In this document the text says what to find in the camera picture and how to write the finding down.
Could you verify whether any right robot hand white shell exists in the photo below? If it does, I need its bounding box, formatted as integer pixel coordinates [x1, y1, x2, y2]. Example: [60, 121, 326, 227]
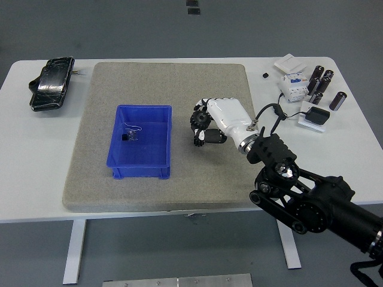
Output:
[191, 97, 257, 148]

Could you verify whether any large black gear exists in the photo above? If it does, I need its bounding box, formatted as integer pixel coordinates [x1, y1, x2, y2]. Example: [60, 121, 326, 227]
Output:
[190, 108, 214, 131]

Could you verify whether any blue plastic box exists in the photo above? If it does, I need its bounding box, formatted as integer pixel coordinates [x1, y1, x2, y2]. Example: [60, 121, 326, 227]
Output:
[106, 103, 173, 180]

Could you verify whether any grey-brown mat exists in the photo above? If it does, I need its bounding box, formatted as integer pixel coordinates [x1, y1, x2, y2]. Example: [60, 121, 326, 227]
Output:
[62, 62, 264, 213]

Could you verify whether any white circuit breaker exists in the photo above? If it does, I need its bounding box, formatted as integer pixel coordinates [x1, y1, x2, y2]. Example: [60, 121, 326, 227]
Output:
[278, 71, 310, 104]

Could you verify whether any white socket plate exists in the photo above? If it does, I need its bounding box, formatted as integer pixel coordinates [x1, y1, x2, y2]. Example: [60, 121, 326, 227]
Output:
[296, 100, 327, 133]

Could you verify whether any black power adapter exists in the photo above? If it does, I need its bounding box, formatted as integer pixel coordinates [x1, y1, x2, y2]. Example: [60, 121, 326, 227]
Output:
[305, 106, 331, 126]

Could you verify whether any small clear plastic bag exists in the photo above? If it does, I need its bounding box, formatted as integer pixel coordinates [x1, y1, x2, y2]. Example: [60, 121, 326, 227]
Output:
[124, 122, 144, 142]

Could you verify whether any white table leg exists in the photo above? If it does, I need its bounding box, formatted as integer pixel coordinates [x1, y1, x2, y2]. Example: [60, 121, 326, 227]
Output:
[62, 219, 87, 285]
[275, 219, 302, 270]

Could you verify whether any silver metal plate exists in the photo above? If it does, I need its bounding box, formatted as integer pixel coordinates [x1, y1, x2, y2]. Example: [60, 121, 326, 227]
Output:
[102, 273, 254, 287]

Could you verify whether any black wrapped battery pack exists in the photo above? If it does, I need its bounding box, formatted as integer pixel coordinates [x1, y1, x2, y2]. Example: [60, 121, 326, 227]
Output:
[28, 56, 75, 114]

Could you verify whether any black adapter cord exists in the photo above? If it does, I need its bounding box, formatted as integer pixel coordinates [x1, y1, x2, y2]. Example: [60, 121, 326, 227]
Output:
[276, 92, 309, 120]

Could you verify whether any white wall switch plate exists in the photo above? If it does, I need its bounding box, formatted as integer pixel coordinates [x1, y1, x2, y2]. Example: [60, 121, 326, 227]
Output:
[273, 53, 309, 74]

